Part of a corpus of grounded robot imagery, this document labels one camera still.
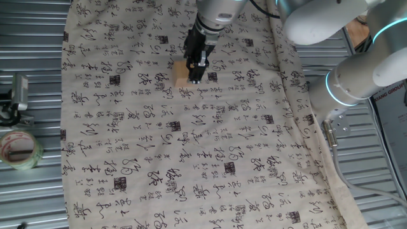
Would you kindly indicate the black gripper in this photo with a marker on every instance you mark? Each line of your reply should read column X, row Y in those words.
column 205, row 41

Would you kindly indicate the small wooden block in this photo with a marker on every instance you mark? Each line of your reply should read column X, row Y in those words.
column 180, row 76

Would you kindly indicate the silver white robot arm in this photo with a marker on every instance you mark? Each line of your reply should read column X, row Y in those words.
column 327, row 19

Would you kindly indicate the beige calligraphy print cloth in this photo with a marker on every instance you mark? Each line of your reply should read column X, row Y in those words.
column 143, row 143

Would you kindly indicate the brown wooden board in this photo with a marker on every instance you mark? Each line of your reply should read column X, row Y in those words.
column 356, row 31

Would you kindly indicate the clear packing tape roll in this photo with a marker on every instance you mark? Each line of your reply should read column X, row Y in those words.
column 31, row 162

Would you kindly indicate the cardboard box with print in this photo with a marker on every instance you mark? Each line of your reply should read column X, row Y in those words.
column 392, row 127

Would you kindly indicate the small black object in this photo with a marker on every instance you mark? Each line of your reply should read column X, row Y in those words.
column 22, row 226

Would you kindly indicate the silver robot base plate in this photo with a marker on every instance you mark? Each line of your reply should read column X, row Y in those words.
column 341, row 125

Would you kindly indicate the silver exterior camera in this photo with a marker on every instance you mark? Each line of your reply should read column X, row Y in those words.
column 19, row 92

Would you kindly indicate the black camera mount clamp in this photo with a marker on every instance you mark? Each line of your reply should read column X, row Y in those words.
column 8, row 114

